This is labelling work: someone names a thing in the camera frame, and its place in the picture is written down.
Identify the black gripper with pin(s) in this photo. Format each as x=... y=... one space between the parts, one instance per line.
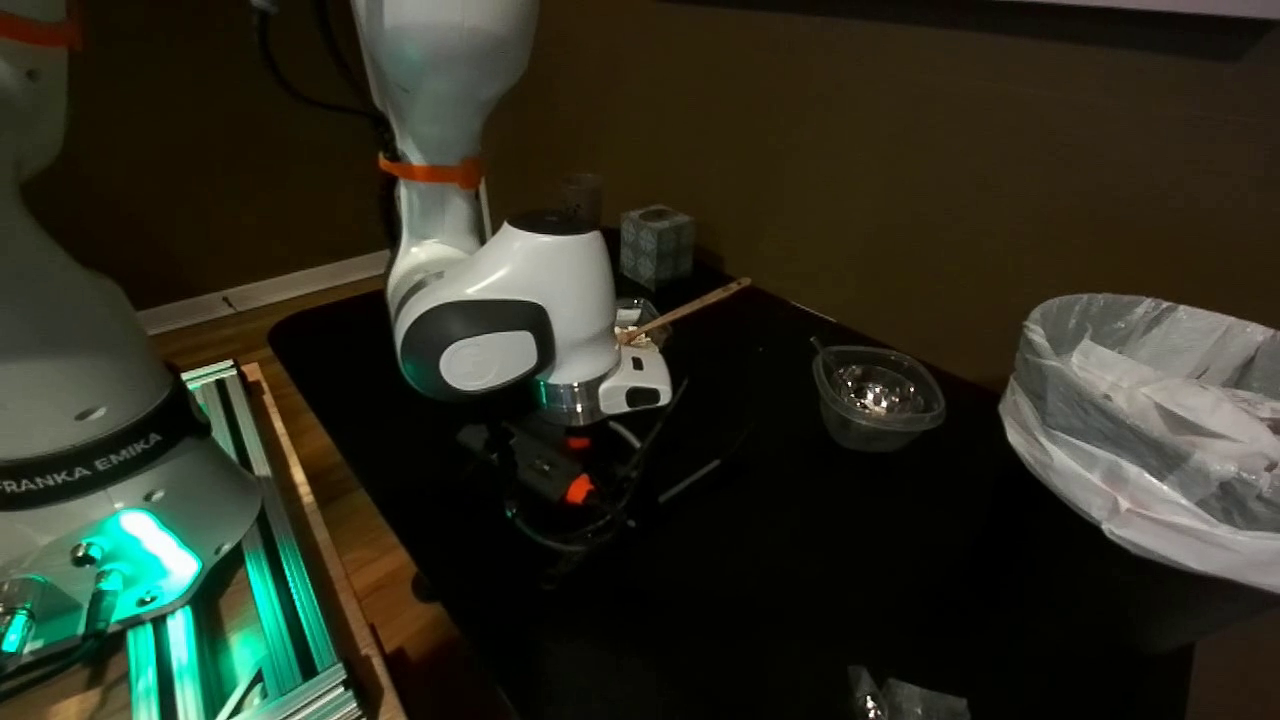
x=562 y=460

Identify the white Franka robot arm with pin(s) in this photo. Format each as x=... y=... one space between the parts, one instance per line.
x=454 y=82

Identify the grey patterned tissue box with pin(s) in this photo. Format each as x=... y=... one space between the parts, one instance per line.
x=656 y=243

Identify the wooden spoon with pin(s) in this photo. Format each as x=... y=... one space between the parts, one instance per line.
x=687 y=315

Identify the round clear plastic container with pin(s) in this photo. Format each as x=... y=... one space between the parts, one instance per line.
x=878 y=399

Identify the white plastic bin liner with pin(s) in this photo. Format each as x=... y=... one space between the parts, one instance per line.
x=1146 y=413

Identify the black trash bin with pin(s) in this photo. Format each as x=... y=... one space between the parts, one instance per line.
x=1133 y=607

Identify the aluminium profile frame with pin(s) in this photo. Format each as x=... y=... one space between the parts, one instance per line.
x=273 y=601

